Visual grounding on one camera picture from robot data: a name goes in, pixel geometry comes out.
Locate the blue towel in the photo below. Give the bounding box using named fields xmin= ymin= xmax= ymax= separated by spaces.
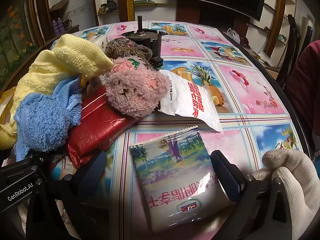
xmin=14 ymin=76 xmax=83 ymax=162

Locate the person's right hand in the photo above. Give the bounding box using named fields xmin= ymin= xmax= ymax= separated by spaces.
xmin=251 ymin=149 xmax=320 ymax=228

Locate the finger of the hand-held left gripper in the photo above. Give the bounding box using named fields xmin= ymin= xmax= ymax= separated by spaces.
xmin=0 ymin=151 xmax=38 ymax=184

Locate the scenic print packet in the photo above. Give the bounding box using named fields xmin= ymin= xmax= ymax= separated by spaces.
xmin=130 ymin=126 xmax=237 ymax=233

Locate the pink round scrubber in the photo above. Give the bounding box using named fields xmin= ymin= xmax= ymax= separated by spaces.
xmin=105 ymin=57 xmax=172 ymax=119

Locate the white packet with red print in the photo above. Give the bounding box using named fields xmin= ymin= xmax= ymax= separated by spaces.
xmin=157 ymin=69 xmax=223 ymax=132

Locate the dark tool bundle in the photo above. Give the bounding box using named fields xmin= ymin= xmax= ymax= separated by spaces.
xmin=99 ymin=0 xmax=119 ymax=14

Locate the yellow towel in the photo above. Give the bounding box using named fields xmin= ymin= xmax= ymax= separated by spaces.
xmin=0 ymin=34 xmax=114 ymax=151

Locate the red foil packet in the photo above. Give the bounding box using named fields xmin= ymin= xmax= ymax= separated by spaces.
xmin=66 ymin=86 xmax=141 ymax=170

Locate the black plug connector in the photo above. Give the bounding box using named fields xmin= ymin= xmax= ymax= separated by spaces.
xmin=149 ymin=57 xmax=164 ymax=69

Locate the dark wooden chair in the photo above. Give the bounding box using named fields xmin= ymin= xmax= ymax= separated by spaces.
xmin=276 ymin=14 xmax=302 ymax=88
xmin=301 ymin=25 xmax=314 ymax=53

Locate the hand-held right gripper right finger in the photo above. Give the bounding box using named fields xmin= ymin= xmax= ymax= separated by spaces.
xmin=211 ymin=150 xmax=298 ymax=240

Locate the speckled brown knit hat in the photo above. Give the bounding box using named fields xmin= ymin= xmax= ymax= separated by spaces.
xmin=105 ymin=38 xmax=153 ymax=62

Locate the brown cardboard piece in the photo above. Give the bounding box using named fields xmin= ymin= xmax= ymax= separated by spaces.
xmin=50 ymin=0 xmax=72 ymax=12

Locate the flower wall painting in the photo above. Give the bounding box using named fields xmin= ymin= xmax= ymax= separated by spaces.
xmin=0 ymin=0 xmax=38 ymax=88

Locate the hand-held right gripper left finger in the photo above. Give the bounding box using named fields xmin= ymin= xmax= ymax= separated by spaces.
xmin=26 ymin=152 xmax=112 ymax=240

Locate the white plastic bag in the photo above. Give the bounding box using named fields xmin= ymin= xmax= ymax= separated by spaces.
xmin=226 ymin=28 xmax=241 ymax=44

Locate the yellow box with white inside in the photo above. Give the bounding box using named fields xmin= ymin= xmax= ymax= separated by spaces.
xmin=0 ymin=86 xmax=19 ymax=130

